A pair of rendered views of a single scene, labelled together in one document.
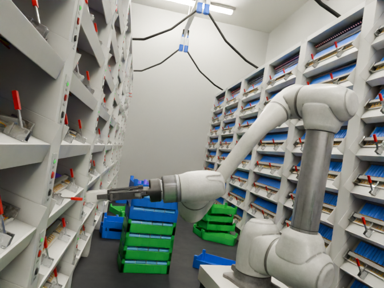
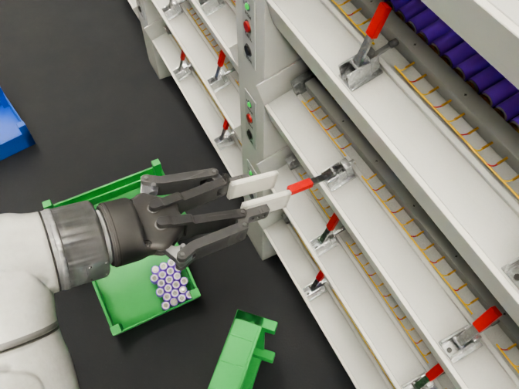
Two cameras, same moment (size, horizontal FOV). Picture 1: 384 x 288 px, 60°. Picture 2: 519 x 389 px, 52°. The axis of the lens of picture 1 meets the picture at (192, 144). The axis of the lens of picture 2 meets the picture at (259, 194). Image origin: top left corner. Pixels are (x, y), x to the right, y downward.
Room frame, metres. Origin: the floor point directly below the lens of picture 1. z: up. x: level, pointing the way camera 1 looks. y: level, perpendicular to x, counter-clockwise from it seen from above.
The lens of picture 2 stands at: (1.42, 0.16, 1.15)
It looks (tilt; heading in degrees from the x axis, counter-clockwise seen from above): 56 degrees down; 163
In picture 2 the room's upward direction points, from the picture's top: straight up
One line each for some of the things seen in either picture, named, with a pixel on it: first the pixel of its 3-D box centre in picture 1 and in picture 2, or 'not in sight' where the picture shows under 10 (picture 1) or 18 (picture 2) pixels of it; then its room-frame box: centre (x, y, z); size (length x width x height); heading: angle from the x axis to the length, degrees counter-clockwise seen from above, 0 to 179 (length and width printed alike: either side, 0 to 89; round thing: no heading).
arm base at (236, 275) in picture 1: (248, 275); not in sight; (1.42, -0.33, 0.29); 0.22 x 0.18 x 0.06; 30
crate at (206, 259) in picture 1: (218, 263); not in sight; (2.31, -0.31, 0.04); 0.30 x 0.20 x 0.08; 69
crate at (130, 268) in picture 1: (143, 260); not in sight; (2.12, 0.19, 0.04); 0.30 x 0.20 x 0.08; 108
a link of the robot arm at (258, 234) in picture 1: (259, 245); not in sight; (1.39, -0.34, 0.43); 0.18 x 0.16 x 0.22; 39
